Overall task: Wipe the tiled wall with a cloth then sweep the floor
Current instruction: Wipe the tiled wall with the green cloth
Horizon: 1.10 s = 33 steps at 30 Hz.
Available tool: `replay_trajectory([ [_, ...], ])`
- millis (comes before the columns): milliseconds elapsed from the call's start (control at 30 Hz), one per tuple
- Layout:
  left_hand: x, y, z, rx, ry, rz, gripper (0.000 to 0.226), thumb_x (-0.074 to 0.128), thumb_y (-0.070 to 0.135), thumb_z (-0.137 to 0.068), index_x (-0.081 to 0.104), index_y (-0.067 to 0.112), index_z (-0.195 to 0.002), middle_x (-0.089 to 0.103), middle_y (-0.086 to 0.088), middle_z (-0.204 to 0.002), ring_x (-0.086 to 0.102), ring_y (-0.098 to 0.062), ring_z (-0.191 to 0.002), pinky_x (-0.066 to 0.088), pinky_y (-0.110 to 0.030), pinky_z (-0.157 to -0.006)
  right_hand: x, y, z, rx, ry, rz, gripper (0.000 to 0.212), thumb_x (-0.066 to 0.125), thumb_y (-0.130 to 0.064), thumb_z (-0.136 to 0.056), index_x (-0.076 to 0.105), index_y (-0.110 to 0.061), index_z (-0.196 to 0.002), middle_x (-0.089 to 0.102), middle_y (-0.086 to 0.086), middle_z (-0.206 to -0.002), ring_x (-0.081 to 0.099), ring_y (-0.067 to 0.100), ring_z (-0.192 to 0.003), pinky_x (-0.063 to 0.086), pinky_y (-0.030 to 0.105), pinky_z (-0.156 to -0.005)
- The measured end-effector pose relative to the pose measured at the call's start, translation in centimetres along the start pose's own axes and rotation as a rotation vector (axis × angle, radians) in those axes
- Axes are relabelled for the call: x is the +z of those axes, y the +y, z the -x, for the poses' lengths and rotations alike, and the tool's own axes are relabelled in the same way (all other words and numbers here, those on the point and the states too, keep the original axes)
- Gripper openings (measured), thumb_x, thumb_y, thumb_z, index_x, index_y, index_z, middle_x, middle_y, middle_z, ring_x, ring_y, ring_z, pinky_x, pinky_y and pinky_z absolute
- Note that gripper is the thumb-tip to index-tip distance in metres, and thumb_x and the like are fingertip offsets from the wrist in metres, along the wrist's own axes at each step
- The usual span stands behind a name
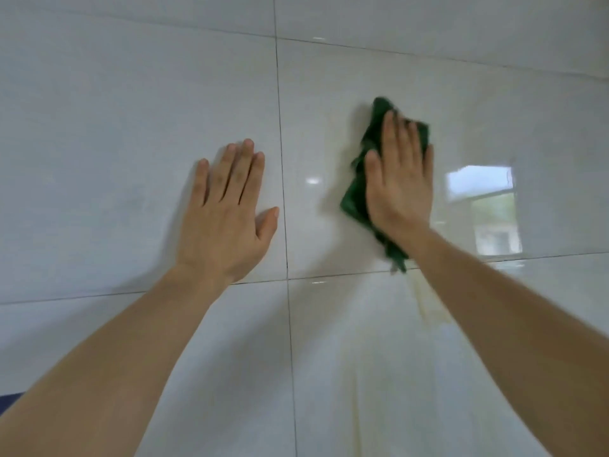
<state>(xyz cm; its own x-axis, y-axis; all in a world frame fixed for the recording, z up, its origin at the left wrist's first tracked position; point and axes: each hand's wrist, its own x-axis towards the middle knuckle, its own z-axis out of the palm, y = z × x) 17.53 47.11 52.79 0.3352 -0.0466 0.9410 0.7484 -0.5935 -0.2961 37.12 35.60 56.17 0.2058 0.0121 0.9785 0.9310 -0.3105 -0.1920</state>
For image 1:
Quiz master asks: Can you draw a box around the person's right hand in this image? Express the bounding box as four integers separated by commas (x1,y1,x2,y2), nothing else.
364,110,435,243

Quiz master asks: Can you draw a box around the person's left hand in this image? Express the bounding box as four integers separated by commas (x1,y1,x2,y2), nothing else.
176,139,280,289

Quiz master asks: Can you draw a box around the green cleaning cloth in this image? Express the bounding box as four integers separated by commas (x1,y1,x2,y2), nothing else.
340,96,431,274

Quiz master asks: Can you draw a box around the person's right forearm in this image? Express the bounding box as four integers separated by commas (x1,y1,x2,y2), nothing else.
403,227,609,457

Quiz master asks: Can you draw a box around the person's left forearm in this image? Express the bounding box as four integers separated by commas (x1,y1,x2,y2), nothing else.
0,265,230,457

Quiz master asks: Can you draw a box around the dark blue object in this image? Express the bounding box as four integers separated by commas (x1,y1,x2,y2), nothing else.
0,392,24,417

